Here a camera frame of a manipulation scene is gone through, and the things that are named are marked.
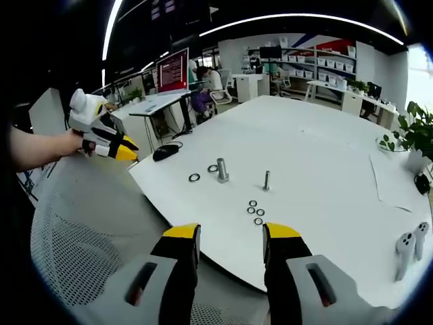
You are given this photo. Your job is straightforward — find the small black device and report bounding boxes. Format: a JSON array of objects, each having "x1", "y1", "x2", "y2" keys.
[{"x1": 413, "y1": 172, "x2": 432, "y2": 196}]

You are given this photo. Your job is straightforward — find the black monitor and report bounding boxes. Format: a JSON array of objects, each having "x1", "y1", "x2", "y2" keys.
[{"x1": 258, "y1": 45, "x2": 283, "y2": 60}]

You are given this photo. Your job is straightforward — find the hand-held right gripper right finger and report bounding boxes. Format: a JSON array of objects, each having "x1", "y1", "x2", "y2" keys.
[{"x1": 262, "y1": 221, "x2": 393, "y2": 325}]

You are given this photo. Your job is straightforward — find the small green desk plant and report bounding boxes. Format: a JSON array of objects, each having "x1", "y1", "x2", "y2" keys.
[{"x1": 126, "y1": 87, "x2": 145, "y2": 104}]

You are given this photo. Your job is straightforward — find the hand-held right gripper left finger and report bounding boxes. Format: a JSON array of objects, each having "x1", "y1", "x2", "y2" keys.
[{"x1": 86, "y1": 222, "x2": 202, "y2": 325}]

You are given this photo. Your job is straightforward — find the white standing desk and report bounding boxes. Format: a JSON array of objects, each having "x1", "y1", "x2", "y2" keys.
[{"x1": 111, "y1": 90, "x2": 194, "y2": 140}]

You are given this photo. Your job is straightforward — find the white office chair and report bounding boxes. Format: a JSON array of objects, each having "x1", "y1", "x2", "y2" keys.
[{"x1": 208, "y1": 68, "x2": 235, "y2": 106}]

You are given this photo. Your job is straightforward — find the grey mesh office chair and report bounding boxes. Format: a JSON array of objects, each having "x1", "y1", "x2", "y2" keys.
[{"x1": 30, "y1": 154, "x2": 271, "y2": 325}]

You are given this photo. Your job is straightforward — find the computer monitor red screen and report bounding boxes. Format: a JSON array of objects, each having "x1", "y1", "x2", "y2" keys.
[{"x1": 156, "y1": 47, "x2": 190, "y2": 96}]

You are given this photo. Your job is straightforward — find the white cabinet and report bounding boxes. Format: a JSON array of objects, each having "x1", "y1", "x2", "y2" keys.
[{"x1": 232, "y1": 73, "x2": 271, "y2": 104}]

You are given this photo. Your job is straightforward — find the curved ceiling light strip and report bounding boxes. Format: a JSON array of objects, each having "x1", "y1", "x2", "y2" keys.
[
  {"x1": 198, "y1": 13, "x2": 406, "y2": 47},
  {"x1": 101, "y1": 0, "x2": 124, "y2": 62}
]

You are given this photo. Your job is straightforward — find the large threaded stud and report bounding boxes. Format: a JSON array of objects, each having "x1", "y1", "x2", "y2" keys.
[{"x1": 216, "y1": 157, "x2": 231, "y2": 184}]

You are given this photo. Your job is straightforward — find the white paper sheet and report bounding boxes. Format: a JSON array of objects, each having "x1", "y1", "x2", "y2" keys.
[{"x1": 367, "y1": 152, "x2": 415, "y2": 214}]

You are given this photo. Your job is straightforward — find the white handheld controller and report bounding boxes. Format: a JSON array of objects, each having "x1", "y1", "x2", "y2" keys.
[
  {"x1": 415, "y1": 221, "x2": 430, "y2": 262},
  {"x1": 394, "y1": 231, "x2": 417, "y2": 282}
]

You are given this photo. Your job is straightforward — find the clear glass bowl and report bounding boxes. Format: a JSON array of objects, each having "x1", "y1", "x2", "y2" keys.
[{"x1": 375, "y1": 134, "x2": 409, "y2": 154}]

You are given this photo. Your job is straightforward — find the black computer mouse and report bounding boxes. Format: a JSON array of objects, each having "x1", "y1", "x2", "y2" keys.
[{"x1": 152, "y1": 144, "x2": 181, "y2": 162}]

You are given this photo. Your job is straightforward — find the shelf with white bins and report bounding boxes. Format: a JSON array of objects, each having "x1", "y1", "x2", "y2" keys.
[{"x1": 246, "y1": 37, "x2": 358, "y2": 89}]

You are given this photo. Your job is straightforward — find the white partition panel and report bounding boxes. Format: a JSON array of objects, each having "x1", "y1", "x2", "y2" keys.
[{"x1": 28, "y1": 87, "x2": 68, "y2": 137}]

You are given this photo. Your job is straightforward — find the green potted plant white pot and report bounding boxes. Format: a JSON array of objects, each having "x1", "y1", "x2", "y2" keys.
[{"x1": 378, "y1": 100, "x2": 433, "y2": 174}]

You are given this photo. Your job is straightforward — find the person's left hand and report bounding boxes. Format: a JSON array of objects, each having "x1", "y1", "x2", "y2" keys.
[{"x1": 64, "y1": 130, "x2": 97, "y2": 158}]

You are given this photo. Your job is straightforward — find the long white desk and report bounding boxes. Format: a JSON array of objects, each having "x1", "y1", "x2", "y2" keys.
[{"x1": 304, "y1": 79, "x2": 398, "y2": 131}]

